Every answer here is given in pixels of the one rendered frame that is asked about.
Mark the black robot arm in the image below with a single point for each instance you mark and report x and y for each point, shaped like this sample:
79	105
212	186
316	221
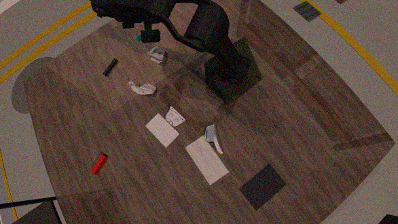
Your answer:
207	31

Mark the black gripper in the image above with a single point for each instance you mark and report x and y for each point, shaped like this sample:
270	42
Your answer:
149	35

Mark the red rectangular block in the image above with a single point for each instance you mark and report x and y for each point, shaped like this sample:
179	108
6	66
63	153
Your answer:
99	163

